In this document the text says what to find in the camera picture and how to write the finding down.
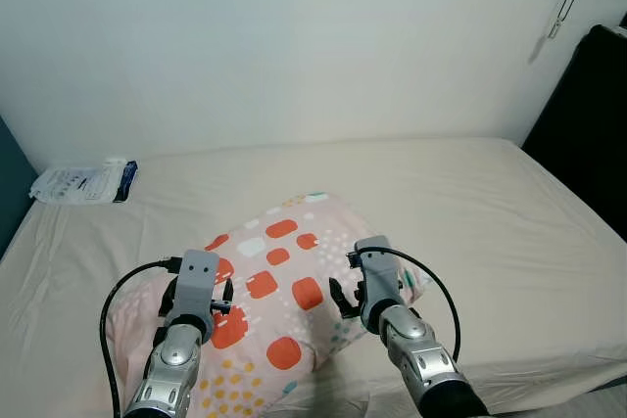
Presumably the pink patterned pillow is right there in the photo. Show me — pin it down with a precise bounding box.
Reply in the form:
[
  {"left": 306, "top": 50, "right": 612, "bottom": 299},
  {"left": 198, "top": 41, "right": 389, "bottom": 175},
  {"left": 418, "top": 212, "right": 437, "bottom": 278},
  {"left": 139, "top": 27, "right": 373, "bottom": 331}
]
[{"left": 106, "top": 193, "right": 432, "bottom": 418}]

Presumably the white plastic package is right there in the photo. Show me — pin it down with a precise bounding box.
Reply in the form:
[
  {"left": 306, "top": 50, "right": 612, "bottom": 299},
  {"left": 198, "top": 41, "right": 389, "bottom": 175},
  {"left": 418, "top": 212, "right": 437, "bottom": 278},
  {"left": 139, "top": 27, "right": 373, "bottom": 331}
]
[{"left": 29, "top": 157, "right": 140, "bottom": 206}]

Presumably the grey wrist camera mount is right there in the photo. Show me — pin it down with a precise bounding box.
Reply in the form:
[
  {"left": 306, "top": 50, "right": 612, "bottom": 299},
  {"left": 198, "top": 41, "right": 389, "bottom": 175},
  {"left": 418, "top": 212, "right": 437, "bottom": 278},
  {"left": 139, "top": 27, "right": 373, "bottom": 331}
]
[
  {"left": 355, "top": 236, "right": 405, "bottom": 306},
  {"left": 174, "top": 249, "right": 221, "bottom": 319}
]

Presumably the beige mattress bed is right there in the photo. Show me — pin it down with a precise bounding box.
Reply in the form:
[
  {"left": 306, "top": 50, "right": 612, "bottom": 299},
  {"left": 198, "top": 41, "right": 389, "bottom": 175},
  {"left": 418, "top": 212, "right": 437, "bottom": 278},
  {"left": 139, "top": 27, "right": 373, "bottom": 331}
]
[{"left": 0, "top": 137, "right": 627, "bottom": 418}]

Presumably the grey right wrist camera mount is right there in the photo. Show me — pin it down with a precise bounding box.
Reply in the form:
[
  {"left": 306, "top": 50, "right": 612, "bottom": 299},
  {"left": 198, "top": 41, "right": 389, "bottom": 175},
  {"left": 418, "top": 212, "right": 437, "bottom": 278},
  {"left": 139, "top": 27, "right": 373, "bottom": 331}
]
[{"left": 355, "top": 236, "right": 405, "bottom": 306}]

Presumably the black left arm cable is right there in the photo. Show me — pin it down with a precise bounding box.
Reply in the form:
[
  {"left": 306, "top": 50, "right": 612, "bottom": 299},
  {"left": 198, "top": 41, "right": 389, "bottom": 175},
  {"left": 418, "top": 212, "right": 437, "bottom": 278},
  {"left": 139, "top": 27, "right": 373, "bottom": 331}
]
[{"left": 98, "top": 256, "right": 185, "bottom": 418}]

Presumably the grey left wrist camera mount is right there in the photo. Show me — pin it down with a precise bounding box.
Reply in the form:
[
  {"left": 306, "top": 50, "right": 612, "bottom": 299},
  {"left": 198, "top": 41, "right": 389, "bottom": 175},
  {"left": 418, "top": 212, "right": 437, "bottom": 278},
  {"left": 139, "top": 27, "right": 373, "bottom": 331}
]
[{"left": 174, "top": 249, "right": 221, "bottom": 319}]

